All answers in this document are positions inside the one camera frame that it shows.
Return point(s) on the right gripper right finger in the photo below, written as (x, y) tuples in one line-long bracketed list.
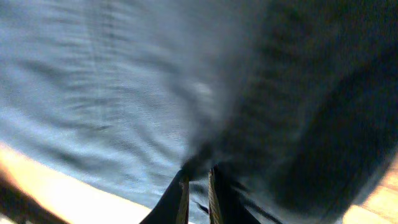
[(224, 205)]

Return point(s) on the navy blue shorts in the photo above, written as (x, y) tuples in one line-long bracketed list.
[(295, 102)]

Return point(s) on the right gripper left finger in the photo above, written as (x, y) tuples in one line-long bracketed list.
[(173, 206)]

